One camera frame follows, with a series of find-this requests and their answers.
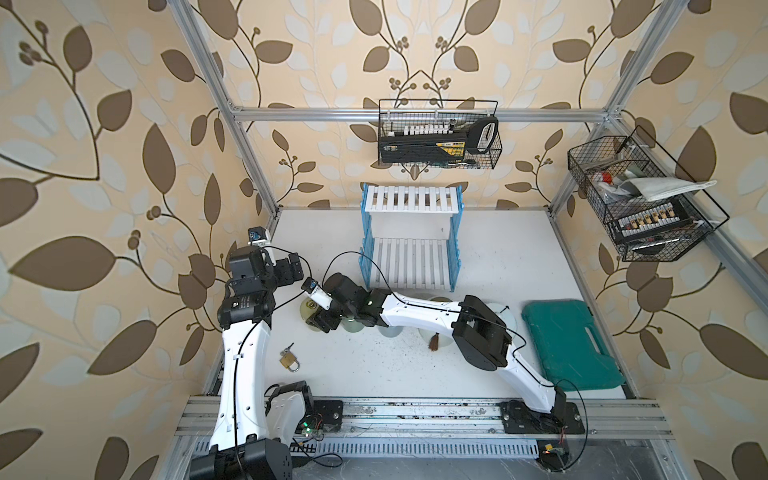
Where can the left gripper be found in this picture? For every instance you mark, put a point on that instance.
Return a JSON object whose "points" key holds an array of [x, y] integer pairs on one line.
{"points": [[289, 276]]}

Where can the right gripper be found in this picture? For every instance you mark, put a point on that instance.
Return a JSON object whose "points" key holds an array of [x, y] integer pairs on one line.
{"points": [[324, 319]]}

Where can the green tea canister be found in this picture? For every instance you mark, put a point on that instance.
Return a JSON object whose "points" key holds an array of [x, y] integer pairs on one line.
{"points": [[352, 325]]}

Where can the blue and white wooden shelf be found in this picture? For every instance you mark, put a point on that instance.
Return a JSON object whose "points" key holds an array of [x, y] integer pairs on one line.
{"points": [[410, 237]]}

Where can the yellow-green tea canister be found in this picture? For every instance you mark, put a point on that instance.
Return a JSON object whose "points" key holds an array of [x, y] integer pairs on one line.
{"points": [[312, 312]]}

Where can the blue-grey tea canister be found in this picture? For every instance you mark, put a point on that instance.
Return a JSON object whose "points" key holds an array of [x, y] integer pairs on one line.
{"points": [[390, 331]]}

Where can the cream jar with tan lid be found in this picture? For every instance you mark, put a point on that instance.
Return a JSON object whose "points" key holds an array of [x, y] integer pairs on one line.
{"points": [[438, 340]]}

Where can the white ceramic jar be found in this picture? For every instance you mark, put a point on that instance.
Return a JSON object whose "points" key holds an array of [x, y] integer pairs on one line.
{"points": [[505, 314]]}

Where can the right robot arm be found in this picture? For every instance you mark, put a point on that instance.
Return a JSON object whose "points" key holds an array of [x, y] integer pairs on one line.
{"points": [[483, 338]]}

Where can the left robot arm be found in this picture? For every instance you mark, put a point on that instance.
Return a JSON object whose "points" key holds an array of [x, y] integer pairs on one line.
{"points": [[249, 439]]}

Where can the brass padlock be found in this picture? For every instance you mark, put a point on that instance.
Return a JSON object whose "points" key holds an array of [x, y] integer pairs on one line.
{"points": [[289, 360]]}

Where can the black and yellow tool case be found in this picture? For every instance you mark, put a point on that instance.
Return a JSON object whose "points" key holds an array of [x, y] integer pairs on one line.
{"points": [[475, 143]]}

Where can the green plastic tool case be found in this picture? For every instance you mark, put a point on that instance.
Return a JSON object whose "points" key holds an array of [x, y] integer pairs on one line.
{"points": [[569, 346]]}

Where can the white paper booklet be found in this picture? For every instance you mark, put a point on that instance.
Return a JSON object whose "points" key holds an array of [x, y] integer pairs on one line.
{"points": [[653, 189]]}

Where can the black bit set tray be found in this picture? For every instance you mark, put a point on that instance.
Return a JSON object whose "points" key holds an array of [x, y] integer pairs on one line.
{"points": [[663, 217]]}

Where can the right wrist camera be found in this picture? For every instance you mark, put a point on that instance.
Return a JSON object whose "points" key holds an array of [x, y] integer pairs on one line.
{"points": [[316, 293]]}

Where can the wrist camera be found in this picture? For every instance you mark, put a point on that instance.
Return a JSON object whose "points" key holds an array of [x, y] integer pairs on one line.
{"points": [[316, 293], [259, 237]]}

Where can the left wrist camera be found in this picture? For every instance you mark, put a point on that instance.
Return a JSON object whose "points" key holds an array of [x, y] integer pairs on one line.
{"points": [[259, 237]]}

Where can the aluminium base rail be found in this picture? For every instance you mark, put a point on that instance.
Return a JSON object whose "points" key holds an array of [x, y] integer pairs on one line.
{"points": [[424, 428]]}

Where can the white socket bit rail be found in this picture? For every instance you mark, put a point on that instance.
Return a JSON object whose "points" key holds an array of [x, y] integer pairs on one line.
{"points": [[428, 129]]}

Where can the back black wire basket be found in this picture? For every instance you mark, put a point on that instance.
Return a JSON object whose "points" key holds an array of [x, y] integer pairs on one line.
{"points": [[392, 108]]}

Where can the black wire basket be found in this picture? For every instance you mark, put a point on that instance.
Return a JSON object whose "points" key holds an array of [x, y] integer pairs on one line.
{"points": [[392, 108], [599, 166]]}

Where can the right black wire basket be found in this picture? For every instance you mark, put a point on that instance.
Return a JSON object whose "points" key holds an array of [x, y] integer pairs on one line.
{"points": [[599, 166]]}

